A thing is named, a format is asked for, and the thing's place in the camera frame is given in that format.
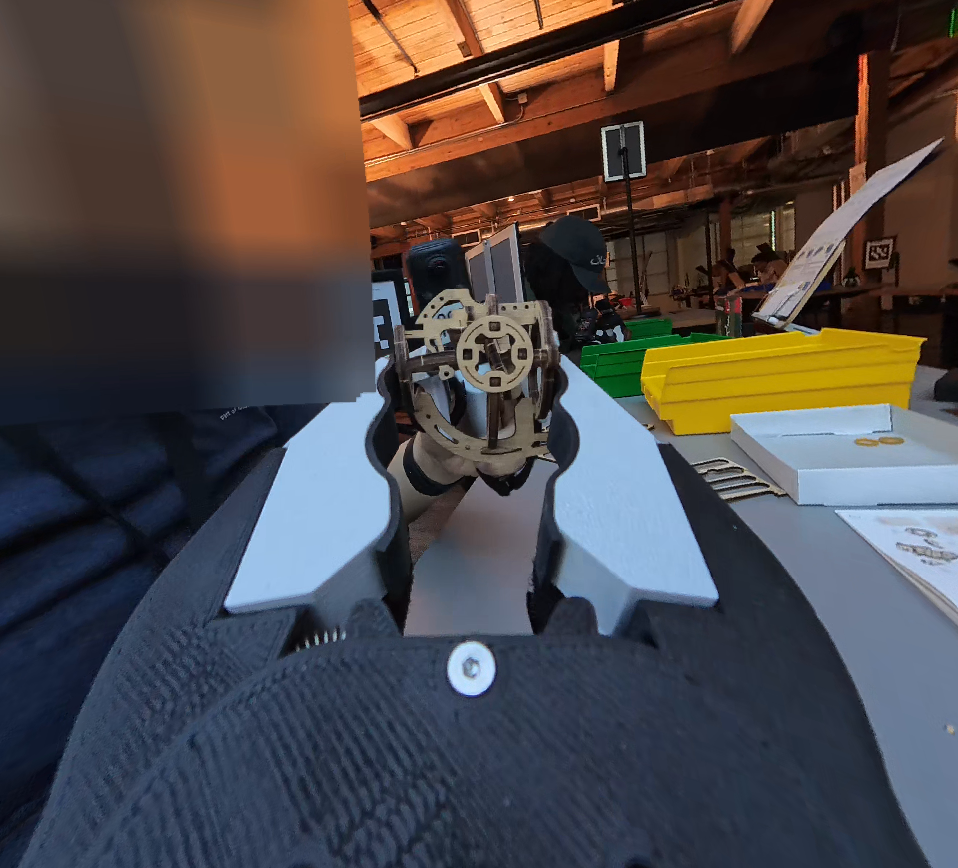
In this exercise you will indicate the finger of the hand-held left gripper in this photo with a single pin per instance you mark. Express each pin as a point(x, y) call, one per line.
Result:
point(441, 383)

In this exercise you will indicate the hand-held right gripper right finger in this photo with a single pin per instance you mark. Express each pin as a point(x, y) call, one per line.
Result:
point(629, 508)

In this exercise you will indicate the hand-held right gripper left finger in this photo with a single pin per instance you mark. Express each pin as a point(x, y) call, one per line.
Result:
point(322, 508)

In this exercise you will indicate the round wooden gear model assembly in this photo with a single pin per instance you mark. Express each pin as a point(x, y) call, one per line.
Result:
point(494, 359)

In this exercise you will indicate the comb-shaped flat wooden part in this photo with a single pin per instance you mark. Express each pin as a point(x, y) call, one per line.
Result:
point(737, 482)

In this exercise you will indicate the small green plastic bin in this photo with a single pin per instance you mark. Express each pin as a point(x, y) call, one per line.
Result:
point(648, 327)

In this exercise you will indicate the black stand pole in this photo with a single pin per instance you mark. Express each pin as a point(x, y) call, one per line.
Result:
point(630, 246)

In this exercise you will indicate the yellow plastic bin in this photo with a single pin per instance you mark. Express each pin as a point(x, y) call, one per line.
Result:
point(778, 374)

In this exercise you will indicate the shallow white cardboard box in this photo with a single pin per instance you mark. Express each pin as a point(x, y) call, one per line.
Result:
point(838, 464)

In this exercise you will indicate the black and white marker board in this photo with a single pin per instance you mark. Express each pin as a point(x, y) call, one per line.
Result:
point(623, 151)

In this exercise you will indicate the person's dark clothing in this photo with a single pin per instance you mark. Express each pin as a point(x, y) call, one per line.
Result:
point(90, 546)

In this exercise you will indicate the pair of yellow rubber rings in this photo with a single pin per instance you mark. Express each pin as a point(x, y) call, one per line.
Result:
point(879, 441)

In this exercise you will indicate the open instruction booklet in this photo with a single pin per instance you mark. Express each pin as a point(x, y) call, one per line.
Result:
point(913, 553)

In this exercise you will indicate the dark grey desk device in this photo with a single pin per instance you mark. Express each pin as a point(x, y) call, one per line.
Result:
point(947, 383)

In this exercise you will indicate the clipboard with printed sheets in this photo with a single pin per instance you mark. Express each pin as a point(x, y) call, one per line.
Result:
point(846, 239)

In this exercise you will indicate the small square marker tag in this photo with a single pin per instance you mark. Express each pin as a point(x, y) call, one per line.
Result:
point(881, 252)

